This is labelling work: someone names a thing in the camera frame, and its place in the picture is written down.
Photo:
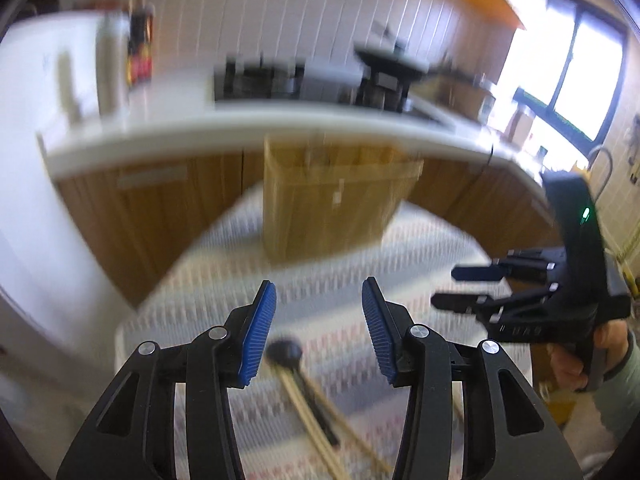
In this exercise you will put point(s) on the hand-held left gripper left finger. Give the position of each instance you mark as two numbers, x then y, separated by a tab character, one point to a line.
257	335

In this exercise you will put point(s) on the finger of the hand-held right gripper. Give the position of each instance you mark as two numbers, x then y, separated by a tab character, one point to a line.
475	273
455	302

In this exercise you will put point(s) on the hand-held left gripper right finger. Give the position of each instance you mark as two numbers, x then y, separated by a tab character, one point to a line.
380	330

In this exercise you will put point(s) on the black ladle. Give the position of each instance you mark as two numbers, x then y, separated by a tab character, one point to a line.
282	352

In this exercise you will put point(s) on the wooden chopstick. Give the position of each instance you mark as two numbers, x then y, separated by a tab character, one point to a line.
350	432
312	425

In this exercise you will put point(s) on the person's right forearm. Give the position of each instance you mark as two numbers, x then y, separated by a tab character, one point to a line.
620	410

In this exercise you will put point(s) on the person's right hand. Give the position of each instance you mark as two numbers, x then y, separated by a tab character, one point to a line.
565	367

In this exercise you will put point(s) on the patterned tablecloth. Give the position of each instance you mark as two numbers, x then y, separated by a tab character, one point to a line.
325	280

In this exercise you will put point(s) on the metal faucet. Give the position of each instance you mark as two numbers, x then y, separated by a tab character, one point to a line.
600	157

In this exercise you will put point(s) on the wooden kitchen cabinet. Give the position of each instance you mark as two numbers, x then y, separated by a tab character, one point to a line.
165	220

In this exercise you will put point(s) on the small cardboard box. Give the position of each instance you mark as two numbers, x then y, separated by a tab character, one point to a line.
520	125

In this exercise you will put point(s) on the window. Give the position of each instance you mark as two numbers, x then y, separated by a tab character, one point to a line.
570	70

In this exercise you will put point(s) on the white kitchen countertop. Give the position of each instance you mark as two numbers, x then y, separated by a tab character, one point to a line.
300	122

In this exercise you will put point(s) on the black wok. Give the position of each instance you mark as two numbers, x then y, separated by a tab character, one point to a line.
395	57

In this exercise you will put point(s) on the black gas stove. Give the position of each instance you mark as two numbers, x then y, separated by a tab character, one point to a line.
260	77

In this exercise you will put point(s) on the white bottle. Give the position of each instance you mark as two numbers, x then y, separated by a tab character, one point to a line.
110	60

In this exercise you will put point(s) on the red and black package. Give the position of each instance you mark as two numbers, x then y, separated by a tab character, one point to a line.
140	45

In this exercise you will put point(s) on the white refrigerator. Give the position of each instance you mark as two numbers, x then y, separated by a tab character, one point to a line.
40	75

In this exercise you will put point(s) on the orange wall cabinet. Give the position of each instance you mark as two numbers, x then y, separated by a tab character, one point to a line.
480	2

